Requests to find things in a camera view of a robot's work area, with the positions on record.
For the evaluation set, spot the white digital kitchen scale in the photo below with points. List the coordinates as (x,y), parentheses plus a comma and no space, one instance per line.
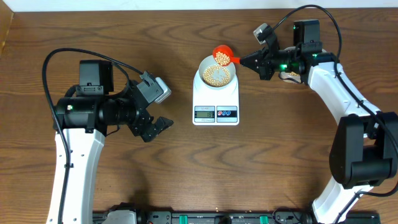
(216,106)

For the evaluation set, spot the clear plastic container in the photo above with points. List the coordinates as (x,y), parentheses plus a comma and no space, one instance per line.
(289,79)

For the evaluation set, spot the red measuring scoop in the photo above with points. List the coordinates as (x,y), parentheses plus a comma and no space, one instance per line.
(227,50)

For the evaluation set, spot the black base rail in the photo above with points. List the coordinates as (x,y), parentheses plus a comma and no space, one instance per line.
(127,213)

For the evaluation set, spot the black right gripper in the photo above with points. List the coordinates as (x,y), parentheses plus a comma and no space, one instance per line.
(263,66)

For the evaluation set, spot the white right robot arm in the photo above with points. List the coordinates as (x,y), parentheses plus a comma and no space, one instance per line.
(364,150)

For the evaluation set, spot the light grey bowl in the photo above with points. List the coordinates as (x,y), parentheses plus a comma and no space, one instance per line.
(208,61)

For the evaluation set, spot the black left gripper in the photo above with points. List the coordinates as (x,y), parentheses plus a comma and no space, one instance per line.
(137,125)

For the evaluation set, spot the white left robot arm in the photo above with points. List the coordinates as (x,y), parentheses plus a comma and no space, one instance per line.
(83,116)

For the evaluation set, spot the soybeans in bowl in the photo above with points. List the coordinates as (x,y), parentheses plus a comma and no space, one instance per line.
(216,76)

